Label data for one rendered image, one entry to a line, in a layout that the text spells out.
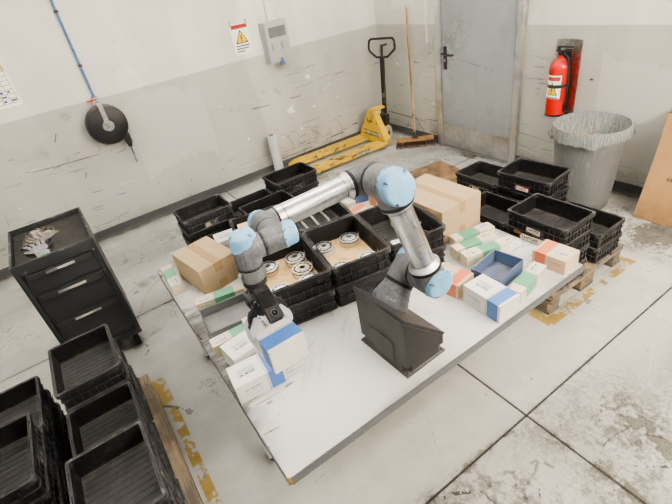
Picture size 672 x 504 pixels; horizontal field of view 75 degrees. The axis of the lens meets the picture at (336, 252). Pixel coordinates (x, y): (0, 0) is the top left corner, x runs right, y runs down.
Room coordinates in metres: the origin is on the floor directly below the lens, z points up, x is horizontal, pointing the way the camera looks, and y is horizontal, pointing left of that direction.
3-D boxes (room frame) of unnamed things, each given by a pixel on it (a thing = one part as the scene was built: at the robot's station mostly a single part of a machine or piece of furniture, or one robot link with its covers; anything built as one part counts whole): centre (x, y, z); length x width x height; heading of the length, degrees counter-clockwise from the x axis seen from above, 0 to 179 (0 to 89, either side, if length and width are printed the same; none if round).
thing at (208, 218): (3.22, 0.98, 0.37); 0.40 x 0.30 x 0.45; 119
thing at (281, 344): (1.04, 0.24, 1.09); 0.20 x 0.12 x 0.09; 29
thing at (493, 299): (1.42, -0.62, 0.75); 0.20 x 0.12 x 0.09; 26
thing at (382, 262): (1.81, -0.05, 0.87); 0.40 x 0.30 x 0.11; 18
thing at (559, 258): (1.62, -1.01, 0.74); 0.16 x 0.12 x 0.07; 33
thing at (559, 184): (2.80, -1.48, 0.37); 0.42 x 0.34 x 0.46; 29
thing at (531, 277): (1.49, -0.81, 0.73); 0.24 x 0.06 x 0.06; 129
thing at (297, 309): (1.71, 0.24, 0.76); 0.40 x 0.30 x 0.12; 18
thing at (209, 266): (2.05, 0.70, 0.78); 0.30 x 0.22 x 0.16; 39
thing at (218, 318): (1.65, 0.54, 0.73); 0.27 x 0.20 x 0.05; 111
